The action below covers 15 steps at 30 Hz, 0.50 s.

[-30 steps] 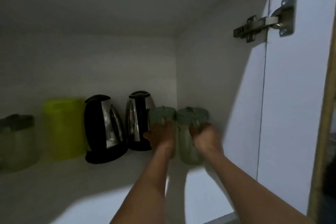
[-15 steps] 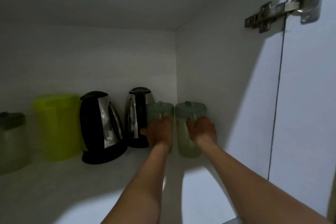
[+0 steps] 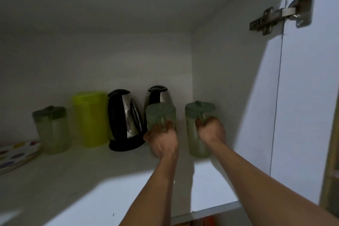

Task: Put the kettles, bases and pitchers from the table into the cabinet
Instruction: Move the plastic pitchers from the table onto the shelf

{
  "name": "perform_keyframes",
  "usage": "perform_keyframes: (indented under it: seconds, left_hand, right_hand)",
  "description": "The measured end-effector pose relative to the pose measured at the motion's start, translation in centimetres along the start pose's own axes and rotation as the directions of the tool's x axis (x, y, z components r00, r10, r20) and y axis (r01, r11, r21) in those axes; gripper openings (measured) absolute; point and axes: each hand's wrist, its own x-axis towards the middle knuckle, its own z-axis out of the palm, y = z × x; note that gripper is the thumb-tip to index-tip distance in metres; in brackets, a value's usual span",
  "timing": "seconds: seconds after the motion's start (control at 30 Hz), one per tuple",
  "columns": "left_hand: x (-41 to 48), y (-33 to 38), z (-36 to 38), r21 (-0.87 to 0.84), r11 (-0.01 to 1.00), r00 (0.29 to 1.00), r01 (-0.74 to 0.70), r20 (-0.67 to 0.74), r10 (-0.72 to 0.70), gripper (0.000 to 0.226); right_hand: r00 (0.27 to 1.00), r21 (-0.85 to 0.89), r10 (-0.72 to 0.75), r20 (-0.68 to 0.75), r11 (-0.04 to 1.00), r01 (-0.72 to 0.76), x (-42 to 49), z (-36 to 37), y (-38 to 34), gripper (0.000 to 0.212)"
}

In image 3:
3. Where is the person's left hand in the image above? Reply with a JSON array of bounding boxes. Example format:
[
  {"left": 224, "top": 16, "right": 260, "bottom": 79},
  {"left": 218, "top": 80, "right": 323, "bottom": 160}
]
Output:
[{"left": 143, "top": 121, "right": 179, "bottom": 159}]

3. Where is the person's right hand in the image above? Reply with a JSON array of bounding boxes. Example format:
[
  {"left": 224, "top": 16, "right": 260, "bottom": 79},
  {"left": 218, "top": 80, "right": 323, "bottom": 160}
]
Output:
[{"left": 195, "top": 116, "right": 227, "bottom": 146}]

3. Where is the green plastic jug with lid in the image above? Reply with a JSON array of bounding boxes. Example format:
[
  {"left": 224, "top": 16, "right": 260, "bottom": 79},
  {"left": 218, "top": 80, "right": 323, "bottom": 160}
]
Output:
[
  {"left": 185, "top": 100, "right": 217, "bottom": 158},
  {"left": 32, "top": 106, "right": 72, "bottom": 155},
  {"left": 145, "top": 102, "right": 177, "bottom": 158}
]

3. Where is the person's right forearm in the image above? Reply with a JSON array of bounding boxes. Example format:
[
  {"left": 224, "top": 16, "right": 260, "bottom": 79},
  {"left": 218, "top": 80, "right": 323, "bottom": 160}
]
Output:
[{"left": 208, "top": 140, "right": 339, "bottom": 226}]

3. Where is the person's left forearm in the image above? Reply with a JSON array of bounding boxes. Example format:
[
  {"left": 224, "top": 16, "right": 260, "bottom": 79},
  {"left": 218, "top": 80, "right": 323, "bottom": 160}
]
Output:
[{"left": 120, "top": 150, "right": 178, "bottom": 226}]

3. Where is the black and steel electric kettle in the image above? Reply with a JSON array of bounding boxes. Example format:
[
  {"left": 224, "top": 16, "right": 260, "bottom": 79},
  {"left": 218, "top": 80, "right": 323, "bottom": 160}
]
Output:
[
  {"left": 144, "top": 85, "right": 175, "bottom": 128},
  {"left": 107, "top": 89, "right": 148, "bottom": 152}
]

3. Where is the yellow-green plastic pitcher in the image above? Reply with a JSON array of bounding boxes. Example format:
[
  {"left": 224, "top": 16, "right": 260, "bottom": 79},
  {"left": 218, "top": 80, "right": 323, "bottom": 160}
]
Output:
[{"left": 73, "top": 91, "right": 109, "bottom": 148}]

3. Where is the white cabinet door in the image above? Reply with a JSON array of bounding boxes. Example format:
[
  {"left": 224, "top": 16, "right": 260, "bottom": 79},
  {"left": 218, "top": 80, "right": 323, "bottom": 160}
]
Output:
[{"left": 270, "top": 0, "right": 339, "bottom": 206}]

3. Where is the polka dot plate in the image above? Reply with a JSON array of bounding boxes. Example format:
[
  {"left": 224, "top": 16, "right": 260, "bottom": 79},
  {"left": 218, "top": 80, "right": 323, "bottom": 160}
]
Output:
[{"left": 0, "top": 141, "right": 43, "bottom": 175}]

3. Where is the metal cabinet hinge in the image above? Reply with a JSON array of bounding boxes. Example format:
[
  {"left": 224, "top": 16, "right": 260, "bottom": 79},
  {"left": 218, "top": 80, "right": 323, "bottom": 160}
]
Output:
[{"left": 249, "top": 0, "right": 315, "bottom": 36}]

